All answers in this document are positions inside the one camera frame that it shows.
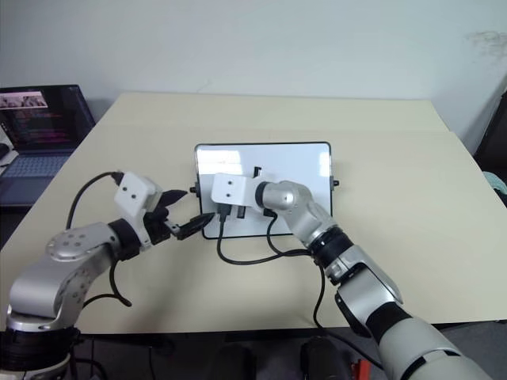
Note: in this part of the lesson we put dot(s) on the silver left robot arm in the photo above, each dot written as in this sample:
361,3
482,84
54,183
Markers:
43,277

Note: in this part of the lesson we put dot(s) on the teal cloth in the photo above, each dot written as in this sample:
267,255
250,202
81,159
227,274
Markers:
497,185

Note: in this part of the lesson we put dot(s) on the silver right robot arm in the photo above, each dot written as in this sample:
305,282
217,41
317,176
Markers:
301,213

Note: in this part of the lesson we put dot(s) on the black-framed small whiteboard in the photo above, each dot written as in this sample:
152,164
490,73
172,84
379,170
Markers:
277,158

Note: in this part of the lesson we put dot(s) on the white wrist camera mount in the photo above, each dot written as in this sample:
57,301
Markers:
134,194
231,191

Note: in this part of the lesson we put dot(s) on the open dark laptop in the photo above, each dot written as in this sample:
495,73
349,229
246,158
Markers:
39,130

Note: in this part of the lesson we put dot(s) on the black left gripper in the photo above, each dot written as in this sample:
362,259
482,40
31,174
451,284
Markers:
153,229

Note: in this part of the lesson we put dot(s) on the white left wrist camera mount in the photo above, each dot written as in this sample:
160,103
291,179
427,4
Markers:
134,194

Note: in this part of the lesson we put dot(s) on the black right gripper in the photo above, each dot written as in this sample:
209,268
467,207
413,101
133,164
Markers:
240,212

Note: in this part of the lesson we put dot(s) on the dark chair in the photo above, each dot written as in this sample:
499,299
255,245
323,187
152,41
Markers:
493,134

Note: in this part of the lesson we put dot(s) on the small black clip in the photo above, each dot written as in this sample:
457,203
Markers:
257,171

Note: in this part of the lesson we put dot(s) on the red object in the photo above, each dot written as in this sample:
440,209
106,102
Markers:
361,365

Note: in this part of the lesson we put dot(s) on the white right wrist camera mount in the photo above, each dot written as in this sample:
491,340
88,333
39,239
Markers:
231,191

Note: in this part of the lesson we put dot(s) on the dark rounded shape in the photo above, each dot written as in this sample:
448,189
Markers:
319,356

